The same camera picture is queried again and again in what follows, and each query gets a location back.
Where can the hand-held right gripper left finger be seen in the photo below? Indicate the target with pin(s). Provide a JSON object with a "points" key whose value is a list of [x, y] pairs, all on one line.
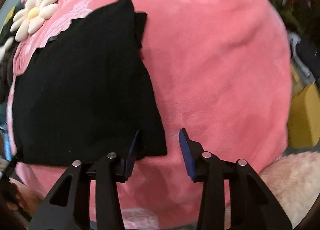
{"points": [[131, 157]]}

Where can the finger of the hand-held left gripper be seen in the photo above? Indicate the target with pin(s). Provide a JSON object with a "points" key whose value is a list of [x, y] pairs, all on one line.
{"points": [[8, 170]]}

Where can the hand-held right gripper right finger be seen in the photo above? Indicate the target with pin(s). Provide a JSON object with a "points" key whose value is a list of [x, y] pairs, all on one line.
{"points": [[186, 152]]}

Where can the black long-sleeved dress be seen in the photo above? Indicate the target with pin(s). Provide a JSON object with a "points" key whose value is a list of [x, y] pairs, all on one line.
{"points": [[82, 95]]}

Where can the pink plush blanket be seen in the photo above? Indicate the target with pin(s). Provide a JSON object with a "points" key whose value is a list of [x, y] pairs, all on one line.
{"points": [[220, 70]]}

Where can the dark brown down jacket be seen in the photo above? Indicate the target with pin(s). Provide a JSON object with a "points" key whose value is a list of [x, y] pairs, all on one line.
{"points": [[6, 77]]}

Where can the fluffy beige rug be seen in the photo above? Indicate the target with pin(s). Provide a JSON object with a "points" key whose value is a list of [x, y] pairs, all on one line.
{"points": [[282, 185]]}

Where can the yellow box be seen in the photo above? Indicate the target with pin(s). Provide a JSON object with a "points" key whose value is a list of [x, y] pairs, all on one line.
{"points": [[303, 117]]}

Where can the yellow cloth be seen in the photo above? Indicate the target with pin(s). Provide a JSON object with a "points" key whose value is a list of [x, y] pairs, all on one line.
{"points": [[10, 16]]}

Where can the large white flower cushion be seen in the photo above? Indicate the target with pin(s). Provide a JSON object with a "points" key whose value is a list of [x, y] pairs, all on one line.
{"points": [[35, 15]]}

